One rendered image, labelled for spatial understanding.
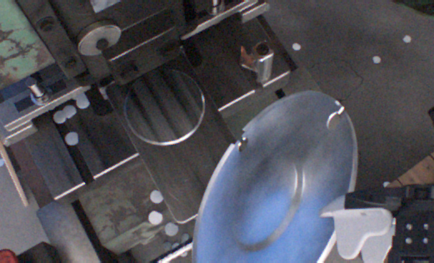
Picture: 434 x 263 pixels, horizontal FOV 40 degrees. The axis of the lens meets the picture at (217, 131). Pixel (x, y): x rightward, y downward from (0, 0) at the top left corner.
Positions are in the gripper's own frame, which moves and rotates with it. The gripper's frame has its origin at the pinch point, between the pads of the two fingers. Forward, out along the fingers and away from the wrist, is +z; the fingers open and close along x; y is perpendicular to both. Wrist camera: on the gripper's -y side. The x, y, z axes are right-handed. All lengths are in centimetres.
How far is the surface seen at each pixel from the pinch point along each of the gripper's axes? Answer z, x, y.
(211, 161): 29.1, 7.6, -9.9
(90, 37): 22.5, -19.4, -16.8
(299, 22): 74, 73, -78
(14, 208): 126, 21, -10
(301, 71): 30, 26, -33
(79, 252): 53, 3, 5
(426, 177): 28, 69, -24
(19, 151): 66, -6, -11
